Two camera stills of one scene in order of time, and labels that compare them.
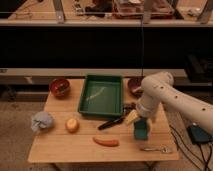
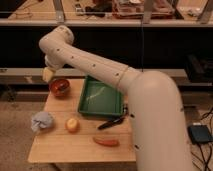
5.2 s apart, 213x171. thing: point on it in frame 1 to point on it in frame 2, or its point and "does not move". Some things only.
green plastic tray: [101, 95] does not move
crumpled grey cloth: [41, 119] does not move
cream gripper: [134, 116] to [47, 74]
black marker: [111, 123] does not move
